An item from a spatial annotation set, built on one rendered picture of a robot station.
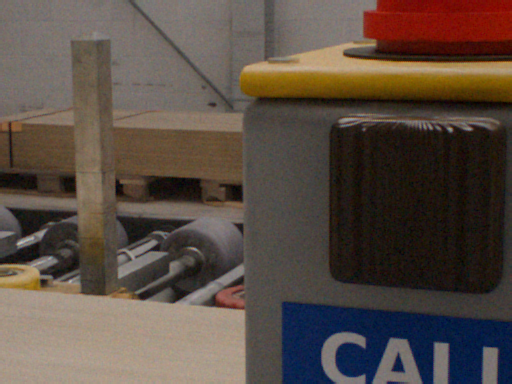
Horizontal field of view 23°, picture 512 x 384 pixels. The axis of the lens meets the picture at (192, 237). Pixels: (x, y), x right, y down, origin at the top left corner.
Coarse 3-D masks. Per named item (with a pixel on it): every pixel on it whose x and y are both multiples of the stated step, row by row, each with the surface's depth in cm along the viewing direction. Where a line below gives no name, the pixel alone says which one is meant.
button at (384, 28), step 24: (384, 0) 25; (408, 0) 24; (432, 0) 24; (456, 0) 23; (480, 0) 23; (504, 0) 23; (384, 24) 24; (408, 24) 24; (432, 24) 23; (456, 24) 23; (480, 24) 23; (504, 24) 23; (384, 48) 25; (408, 48) 24; (432, 48) 24; (456, 48) 24; (480, 48) 24; (504, 48) 24
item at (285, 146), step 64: (256, 64) 24; (320, 64) 23; (384, 64) 23; (448, 64) 23; (256, 128) 24; (320, 128) 23; (256, 192) 24; (320, 192) 23; (256, 256) 24; (320, 256) 24; (256, 320) 24
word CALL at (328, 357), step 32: (288, 320) 24; (320, 320) 24; (352, 320) 24; (384, 320) 23; (416, 320) 23; (448, 320) 23; (480, 320) 23; (288, 352) 24; (320, 352) 24; (352, 352) 24; (384, 352) 23; (416, 352) 23; (448, 352) 23; (480, 352) 23
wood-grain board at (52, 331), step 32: (0, 288) 139; (0, 320) 126; (32, 320) 126; (64, 320) 125; (96, 320) 125; (128, 320) 125; (160, 320) 125; (192, 320) 124; (224, 320) 124; (0, 352) 115; (32, 352) 115; (64, 352) 115; (96, 352) 115; (128, 352) 115; (160, 352) 114; (192, 352) 114; (224, 352) 114
